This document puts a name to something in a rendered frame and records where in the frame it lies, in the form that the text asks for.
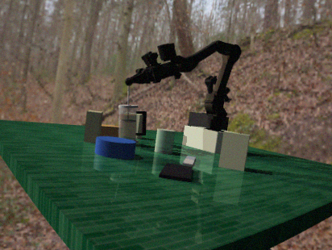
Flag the pale green cylinder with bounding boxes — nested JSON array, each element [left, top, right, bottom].
[[155, 128, 175, 154]]

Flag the blue short cylinder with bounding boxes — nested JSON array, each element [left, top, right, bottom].
[[95, 136, 136, 159]]

